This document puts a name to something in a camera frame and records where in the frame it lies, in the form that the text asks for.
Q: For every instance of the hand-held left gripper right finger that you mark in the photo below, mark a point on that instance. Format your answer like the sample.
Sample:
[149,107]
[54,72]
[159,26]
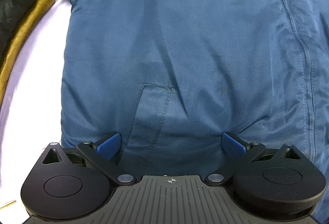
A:
[232,144]

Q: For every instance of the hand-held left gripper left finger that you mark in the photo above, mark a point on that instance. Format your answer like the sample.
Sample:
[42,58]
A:
[109,145]

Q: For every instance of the navy blue jacket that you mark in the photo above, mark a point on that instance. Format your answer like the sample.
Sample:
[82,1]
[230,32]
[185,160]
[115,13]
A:
[192,46]

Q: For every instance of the purple floral bedsheet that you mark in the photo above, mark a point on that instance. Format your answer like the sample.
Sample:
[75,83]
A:
[33,110]

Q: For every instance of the mustard yellow cloth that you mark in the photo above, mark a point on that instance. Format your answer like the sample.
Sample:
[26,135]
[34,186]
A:
[23,38]

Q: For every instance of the black knit sweater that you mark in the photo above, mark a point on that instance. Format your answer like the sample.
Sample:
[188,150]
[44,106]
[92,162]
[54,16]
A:
[15,8]

